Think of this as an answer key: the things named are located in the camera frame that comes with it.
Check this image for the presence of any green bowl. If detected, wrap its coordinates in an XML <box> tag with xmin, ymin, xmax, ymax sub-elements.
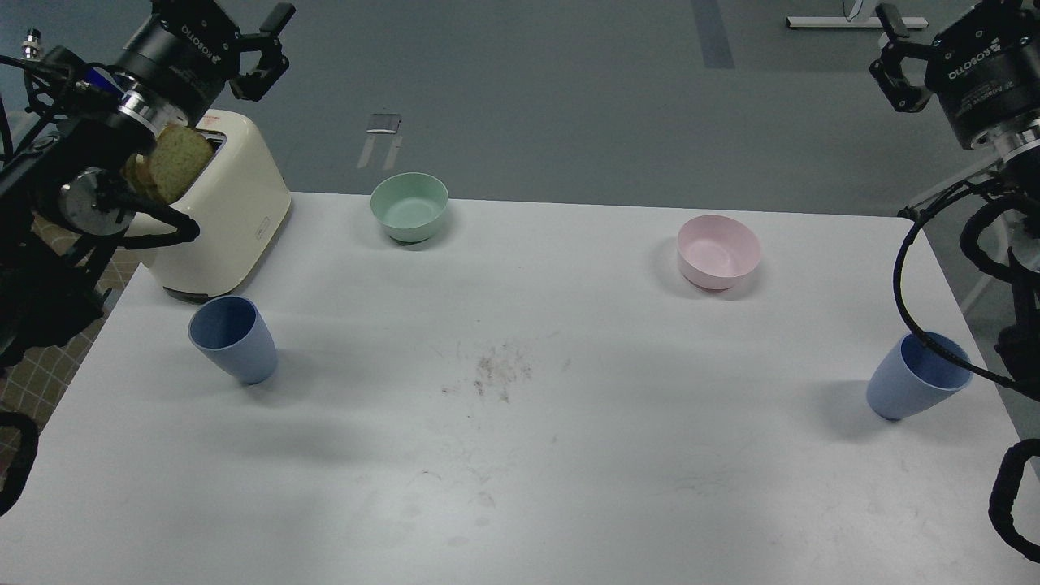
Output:
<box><xmin>369</xmin><ymin>171</ymin><xmax>449</xmax><ymax>244</ymax></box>

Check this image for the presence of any black cable loop right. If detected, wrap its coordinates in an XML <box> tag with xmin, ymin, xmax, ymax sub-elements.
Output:
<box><xmin>893</xmin><ymin>175</ymin><xmax>1040</xmax><ymax>403</ymax></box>

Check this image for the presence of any blue cup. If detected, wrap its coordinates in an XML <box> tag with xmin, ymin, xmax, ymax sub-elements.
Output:
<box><xmin>187</xmin><ymin>295</ymin><xmax>279</xmax><ymax>385</ymax></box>
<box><xmin>865</xmin><ymin>333</ymin><xmax>973</xmax><ymax>421</ymax></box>

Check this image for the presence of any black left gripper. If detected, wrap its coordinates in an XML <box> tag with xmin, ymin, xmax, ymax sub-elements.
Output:
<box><xmin>115</xmin><ymin>1</ymin><xmax>297</xmax><ymax>126</ymax></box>

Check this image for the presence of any grey floor plate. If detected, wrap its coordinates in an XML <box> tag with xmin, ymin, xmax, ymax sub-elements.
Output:
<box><xmin>366</xmin><ymin>112</ymin><xmax>402</xmax><ymax>136</ymax></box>

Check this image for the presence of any toast slice back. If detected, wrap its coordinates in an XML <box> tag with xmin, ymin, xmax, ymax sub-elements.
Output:
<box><xmin>120</xmin><ymin>154</ymin><xmax>163</xmax><ymax>203</ymax></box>

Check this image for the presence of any toast slice front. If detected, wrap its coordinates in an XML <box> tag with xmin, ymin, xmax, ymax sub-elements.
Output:
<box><xmin>146</xmin><ymin>123</ymin><xmax>215</xmax><ymax>204</ymax></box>

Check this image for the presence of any toast slice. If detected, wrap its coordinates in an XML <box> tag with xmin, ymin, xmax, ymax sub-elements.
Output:
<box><xmin>146</xmin><ymin>123</ymin><xmax>215</xmax><ymax>204</ymax></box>
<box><xmin>120</xmin><ymin>154</ymin><xmax>163</xmax><ymax>203</ymax></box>

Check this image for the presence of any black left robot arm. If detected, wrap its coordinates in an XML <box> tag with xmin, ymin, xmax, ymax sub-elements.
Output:
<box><xmin>2</xmin><ymin>1</ymin><xmax>296</xmax><ymax>374</ymax></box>

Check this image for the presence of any pink bowl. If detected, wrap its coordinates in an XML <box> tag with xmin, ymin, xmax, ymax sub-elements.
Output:
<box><xmin>676</xmin><ymin>214</ymin><xmax>762</xmax><ymax>290</ymax></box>

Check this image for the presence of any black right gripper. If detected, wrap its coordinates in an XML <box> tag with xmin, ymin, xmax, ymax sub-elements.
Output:
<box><xmin>869</xmin><ymin>1</ymin><xmax>1039</xmax><ymax>150</ymax></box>

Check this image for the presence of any beige checked cloth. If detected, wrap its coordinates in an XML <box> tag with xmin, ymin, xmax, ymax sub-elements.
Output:
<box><xmin>1</xmin><ymin>217</ymin><xmax>140</xmax><ymax>429</ymax></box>

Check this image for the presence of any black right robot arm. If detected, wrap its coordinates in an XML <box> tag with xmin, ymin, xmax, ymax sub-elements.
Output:
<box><xmin>869</xmin><ymin>1</ymin><xmax>1038</xmax><ymax>401</ymax></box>

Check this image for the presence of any cream toaster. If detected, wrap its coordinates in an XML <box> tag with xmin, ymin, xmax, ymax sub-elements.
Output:
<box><xmin>134</xmin><ymin>110</ymin><xmax>291</xmax><ymax>300</ymax></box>

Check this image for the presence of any white table leg base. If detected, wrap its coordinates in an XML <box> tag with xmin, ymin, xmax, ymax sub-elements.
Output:
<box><xmin>784</xmin><ymin>1</ymin><xmax>883</xmax><ymax>30</ymax></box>

